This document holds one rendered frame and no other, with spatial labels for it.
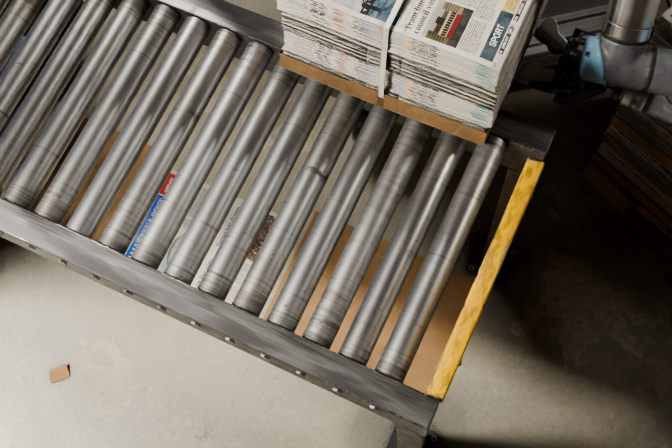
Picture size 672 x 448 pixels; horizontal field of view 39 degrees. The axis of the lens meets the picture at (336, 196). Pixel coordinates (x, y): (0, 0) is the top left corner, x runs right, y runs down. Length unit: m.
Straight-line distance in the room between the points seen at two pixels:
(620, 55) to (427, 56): 0.31
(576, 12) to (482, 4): 0.97
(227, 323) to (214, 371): 0.82
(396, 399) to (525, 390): 0.86
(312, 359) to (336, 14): 0.54
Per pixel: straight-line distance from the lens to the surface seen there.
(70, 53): 1.80
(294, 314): 1.54
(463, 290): 2.36
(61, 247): 1.66
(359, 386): 1.51
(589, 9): 2.44
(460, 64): 1.43
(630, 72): 1.58
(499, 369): 2.33
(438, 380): 1.49
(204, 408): 2.36
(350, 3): 1.46
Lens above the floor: 2.30
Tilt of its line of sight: 70 degrees down
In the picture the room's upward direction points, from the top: 11 degrees counter-clockwise
